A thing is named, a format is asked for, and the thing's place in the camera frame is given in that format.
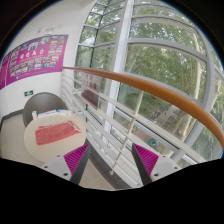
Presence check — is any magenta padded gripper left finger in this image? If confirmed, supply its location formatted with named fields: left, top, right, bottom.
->
left=41, top=142, right=92, bottom=186

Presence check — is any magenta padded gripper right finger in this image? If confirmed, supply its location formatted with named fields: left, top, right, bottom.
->
left=131, top=143, right=183, bottom=186

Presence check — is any red pink towel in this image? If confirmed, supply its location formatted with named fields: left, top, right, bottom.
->
left=35, top=120, right=81, bottom=145

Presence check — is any round beige table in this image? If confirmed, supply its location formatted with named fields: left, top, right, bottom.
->
left=24, top=113, right=86, bottom=162

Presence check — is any white metal railing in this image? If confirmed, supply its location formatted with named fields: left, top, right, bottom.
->
left=61, top=71, right=204, bottom=188

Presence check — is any white box on table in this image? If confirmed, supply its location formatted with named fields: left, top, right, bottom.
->
left=31, top=109, right=72, bottom=120

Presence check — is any grey round-back chair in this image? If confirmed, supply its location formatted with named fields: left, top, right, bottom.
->
left=23, top=92, right=67, bottom=126

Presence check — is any red white notice sign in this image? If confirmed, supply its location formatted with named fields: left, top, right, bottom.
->
left=81, top=73, right=101, bottom=108

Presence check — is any orange wooden handrail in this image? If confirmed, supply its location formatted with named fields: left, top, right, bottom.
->
left=69, top=67, right=224, bottom=150

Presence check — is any green exit sign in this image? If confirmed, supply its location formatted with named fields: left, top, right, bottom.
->
left=24, top=90, right=34, bottom=97

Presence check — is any white window frame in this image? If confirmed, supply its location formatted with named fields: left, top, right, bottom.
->
left=75, top=0, right=224, bottom=161

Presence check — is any magenta wall poster board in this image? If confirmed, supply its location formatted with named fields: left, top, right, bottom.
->
left=0, top=35, right=68, bottom=90

